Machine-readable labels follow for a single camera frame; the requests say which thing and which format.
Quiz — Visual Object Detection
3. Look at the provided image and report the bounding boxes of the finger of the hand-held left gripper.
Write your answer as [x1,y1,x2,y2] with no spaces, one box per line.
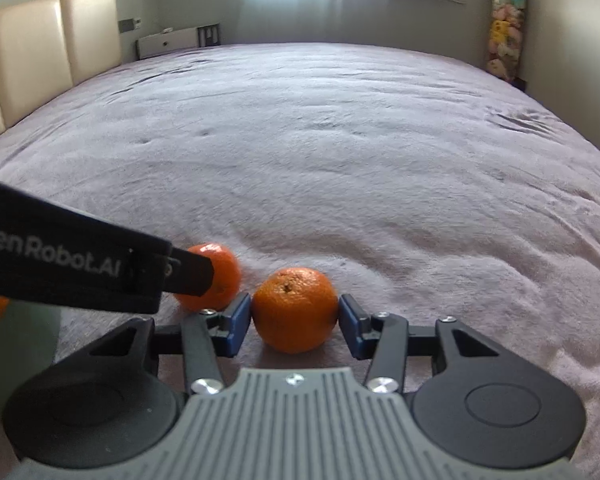
[161,246,216,297]

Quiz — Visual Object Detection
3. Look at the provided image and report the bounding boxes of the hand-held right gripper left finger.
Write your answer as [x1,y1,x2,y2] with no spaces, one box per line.
[62,291,253,397]

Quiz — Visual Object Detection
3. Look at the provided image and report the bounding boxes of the pale purple blanket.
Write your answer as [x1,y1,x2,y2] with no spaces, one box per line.
[0,41,600,480]

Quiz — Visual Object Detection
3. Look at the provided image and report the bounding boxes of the hanging plush toys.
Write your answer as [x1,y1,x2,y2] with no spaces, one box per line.
[486,0,529,84]

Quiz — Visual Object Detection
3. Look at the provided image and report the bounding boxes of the green bowl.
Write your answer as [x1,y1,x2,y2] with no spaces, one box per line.
[0,302,65,367]

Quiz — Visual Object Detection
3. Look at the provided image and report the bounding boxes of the beige padded headboard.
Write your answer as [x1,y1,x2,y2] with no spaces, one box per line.
[0,0,124,147]

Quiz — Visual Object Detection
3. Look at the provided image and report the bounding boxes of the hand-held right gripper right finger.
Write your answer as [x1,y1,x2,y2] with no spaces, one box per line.
[338,293,506,397]

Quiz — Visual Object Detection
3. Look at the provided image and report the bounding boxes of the black and white box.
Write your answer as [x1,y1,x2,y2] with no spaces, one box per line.
[198,23,222,47]

